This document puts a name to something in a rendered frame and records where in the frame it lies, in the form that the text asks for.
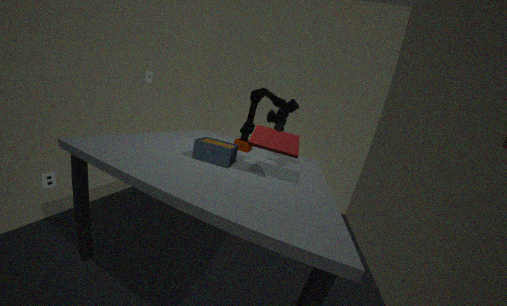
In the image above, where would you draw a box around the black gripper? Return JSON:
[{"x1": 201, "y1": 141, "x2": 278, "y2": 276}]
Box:
[{"x1": 274, "y1": 108, "x2": 289, "y2": 131}]

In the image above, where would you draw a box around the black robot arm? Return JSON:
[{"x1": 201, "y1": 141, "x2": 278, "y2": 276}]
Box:
[{"x1": 239, "y1": 87, "x2": 299, "y2": 142}]

